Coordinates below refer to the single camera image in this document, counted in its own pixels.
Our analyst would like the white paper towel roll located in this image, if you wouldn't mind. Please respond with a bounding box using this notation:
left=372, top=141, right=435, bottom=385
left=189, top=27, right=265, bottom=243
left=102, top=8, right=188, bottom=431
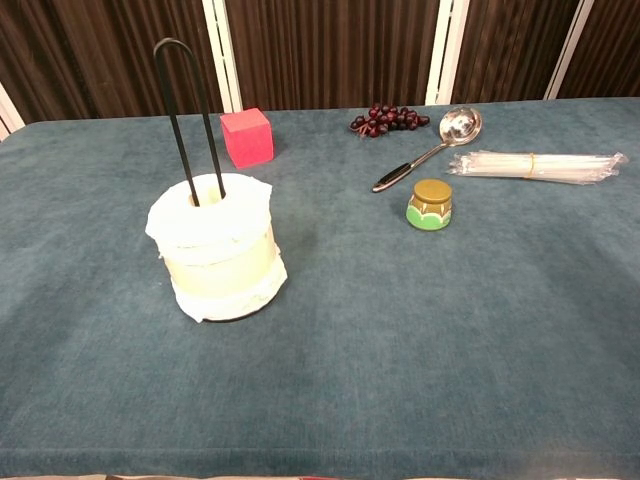
left=145, top=172, right=289, bottom=324

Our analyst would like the blue table cloth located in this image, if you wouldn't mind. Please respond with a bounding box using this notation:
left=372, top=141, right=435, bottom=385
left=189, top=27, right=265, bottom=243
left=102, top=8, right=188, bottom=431
left=0, top=97, right=640, bottom=479

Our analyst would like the small green brown lidded jar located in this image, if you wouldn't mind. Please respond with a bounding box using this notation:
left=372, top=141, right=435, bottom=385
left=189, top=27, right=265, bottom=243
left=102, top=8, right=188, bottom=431
left=405, top=178, right=454, bottom=232

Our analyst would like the red foam cube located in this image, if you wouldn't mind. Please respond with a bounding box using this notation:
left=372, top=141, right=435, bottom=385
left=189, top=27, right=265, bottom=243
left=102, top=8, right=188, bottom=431
left=219, top=107, right=276, bottom=169

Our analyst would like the dark red grape bunch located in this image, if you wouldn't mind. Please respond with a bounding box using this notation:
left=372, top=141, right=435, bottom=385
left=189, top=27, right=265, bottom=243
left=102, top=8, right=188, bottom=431
left=348, top=103, right=431, bottom=139

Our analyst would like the bundle of wrapped clear straws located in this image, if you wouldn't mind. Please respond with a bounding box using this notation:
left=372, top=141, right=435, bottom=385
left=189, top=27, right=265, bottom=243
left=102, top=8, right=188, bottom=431
left=446, top=148, right=630, bottom=186

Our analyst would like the steel ladle with black handle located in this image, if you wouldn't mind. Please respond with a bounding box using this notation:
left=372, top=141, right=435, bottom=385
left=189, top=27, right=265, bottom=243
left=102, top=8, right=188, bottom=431
left=371, top=106, right=484, bottom=194

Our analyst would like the black wire towel holder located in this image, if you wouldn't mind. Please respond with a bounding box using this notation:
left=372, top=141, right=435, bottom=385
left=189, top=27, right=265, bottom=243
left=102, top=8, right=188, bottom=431
left=152, top=38, right=257, bottom=324

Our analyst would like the white partition frame post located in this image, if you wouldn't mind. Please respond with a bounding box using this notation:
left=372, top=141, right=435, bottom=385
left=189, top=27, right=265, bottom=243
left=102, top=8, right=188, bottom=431
left=0, top=81, right=26, bottom=141
left=543, top=0, right=599, bottom=101
left=424, top=0, right=471, bottom=106
left=201, top=0, right=244, bottom=114

